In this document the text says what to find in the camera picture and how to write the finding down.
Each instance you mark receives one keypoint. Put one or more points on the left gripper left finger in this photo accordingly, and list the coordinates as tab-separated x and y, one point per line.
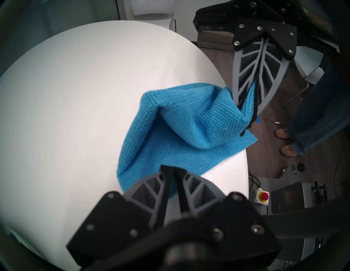
120	224

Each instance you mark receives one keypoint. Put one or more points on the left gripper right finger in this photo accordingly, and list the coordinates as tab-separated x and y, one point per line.
218	215

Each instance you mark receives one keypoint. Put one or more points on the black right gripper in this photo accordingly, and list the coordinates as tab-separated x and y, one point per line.
218	19

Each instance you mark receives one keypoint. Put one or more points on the blue microfibre napkin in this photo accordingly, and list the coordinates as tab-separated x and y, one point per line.
180	131

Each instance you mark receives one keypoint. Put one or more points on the white chair with metal legs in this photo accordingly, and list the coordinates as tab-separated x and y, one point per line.
153	15
306	65

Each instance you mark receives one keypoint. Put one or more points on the yellow red emergency stop button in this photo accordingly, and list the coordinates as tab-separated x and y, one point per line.
262	196

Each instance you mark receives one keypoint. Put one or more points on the tan shoe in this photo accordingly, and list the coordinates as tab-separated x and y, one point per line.
281	133
288	151

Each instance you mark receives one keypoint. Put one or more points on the person blue jeans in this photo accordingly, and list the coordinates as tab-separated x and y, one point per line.
320	117

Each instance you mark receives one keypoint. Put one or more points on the black base knob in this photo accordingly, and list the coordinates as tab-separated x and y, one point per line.
299	167

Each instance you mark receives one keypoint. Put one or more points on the grey robot pedestal column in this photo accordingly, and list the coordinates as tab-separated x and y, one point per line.
298	205

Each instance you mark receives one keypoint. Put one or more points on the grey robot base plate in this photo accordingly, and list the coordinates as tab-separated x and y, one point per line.
289	169

